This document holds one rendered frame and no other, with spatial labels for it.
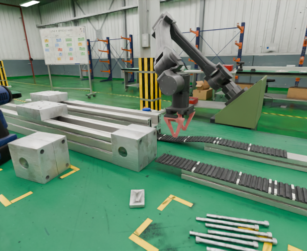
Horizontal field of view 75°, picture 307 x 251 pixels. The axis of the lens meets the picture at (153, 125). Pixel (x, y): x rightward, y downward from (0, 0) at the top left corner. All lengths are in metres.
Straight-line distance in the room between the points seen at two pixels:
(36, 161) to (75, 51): 5.93
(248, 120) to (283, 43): 7.22
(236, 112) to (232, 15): 7.66
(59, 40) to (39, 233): 6.41
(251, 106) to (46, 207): 0.80
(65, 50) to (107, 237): 6.34
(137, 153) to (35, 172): 0.25
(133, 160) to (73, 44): 5.99
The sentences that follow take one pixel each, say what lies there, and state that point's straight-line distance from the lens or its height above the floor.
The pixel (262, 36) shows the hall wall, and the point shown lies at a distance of 8.20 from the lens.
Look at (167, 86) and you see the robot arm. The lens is 0.58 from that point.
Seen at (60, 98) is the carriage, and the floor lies 0.88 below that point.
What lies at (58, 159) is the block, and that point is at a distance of 0.58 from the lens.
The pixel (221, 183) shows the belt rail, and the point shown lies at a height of 0.80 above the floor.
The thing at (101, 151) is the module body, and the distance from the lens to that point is 0.61.
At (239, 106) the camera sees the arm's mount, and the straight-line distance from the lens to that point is 0.94.
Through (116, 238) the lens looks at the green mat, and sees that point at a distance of 0.39.
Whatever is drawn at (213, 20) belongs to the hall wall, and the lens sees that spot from 8.71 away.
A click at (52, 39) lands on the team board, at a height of 1.66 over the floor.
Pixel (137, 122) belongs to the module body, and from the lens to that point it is 0.75.
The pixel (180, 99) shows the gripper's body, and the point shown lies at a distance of 0.65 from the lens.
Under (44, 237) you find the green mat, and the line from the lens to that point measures 0.43.
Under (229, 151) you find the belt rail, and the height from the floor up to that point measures 0.79.
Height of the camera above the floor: 1.07
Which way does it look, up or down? 18 degrees down
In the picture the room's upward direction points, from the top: 1 degrees counter-clockwise
